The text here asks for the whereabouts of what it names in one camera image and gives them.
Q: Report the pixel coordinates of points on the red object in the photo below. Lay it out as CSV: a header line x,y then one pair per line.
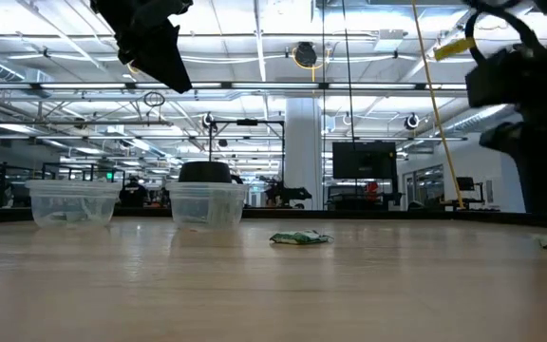
x,y
372,188

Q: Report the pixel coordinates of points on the small black desk monitor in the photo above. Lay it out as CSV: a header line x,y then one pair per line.
x,y
465,183

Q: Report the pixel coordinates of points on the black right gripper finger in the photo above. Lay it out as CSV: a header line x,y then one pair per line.
x,y
534,161

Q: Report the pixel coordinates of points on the black wall monitor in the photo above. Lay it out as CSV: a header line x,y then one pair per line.
x,y
364,160

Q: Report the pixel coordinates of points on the white packet inside bin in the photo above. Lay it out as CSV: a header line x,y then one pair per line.
x,y
64,219

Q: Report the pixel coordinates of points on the black metal frame rig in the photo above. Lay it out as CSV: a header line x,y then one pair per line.
x,y
247,122

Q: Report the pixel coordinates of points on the white building column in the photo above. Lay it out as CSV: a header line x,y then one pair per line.
x,y
304,152

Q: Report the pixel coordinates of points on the black round object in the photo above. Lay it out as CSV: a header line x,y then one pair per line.
x,y
204,172

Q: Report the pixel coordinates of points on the green exit sign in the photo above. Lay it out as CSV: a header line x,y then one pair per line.
x,y
109,176

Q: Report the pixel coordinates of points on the green white sweetener packet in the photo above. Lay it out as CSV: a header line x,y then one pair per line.
x,y
299,237

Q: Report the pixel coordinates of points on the person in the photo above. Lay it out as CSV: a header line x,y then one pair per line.
x,y
133,194

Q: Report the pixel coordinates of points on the yellow slanted pole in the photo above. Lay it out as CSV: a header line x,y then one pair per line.
x,y
437,114

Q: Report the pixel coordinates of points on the large clear plastic bin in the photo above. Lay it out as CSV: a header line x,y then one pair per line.
x,y
207,190

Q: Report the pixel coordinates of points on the black background robot arm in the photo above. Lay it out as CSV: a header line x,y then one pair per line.
x,y
288,192

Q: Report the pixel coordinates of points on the black table edge rail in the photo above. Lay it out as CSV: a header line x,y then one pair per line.
x,y
397,214

